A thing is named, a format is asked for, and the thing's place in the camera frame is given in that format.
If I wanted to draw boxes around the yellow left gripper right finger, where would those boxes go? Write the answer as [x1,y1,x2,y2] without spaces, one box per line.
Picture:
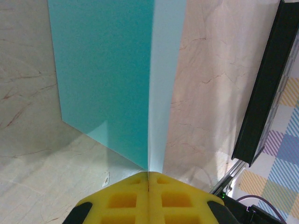
[148,172,237,224]

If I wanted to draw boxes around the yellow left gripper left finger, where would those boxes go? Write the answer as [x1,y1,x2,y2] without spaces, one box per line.
[62,172,149,224]

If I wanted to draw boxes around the light blue paper sheet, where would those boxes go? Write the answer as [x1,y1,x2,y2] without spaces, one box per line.
[48,0,187,172]

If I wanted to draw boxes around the black folding chessboard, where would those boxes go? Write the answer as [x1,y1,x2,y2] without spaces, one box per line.
[231,0,299,168]

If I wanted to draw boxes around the aluminium side rail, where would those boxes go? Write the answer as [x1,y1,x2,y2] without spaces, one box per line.
[209,160,249,199]

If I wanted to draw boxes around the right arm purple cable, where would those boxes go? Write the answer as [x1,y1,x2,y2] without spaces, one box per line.
[235,195,285,222]

